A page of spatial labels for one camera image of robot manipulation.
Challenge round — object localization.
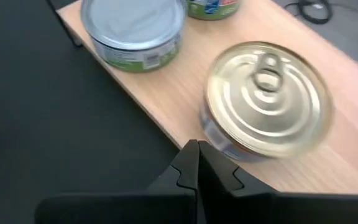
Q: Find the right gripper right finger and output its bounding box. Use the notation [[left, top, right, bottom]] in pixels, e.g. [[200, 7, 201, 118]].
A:
[[197, 140, 276, 224]]

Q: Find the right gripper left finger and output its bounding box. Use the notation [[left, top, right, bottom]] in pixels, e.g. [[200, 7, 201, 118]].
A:
[[147, 139, 200, 224]]

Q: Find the blue label salmon can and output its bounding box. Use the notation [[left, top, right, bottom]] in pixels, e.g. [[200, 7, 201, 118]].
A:
[[199, 40, 335, 162]]

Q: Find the green label tuna can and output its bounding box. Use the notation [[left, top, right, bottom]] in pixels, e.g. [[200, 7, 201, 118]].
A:
[[186, 0, 241, 21], [80, 0, 188, 73]]

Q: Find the wooden shelf board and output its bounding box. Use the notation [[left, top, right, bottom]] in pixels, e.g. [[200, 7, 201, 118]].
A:
[[56, 0, 358, 195]]

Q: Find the coiled black cable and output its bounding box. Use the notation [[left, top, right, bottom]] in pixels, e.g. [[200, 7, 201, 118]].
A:
[[283, 0, 334, 25]]

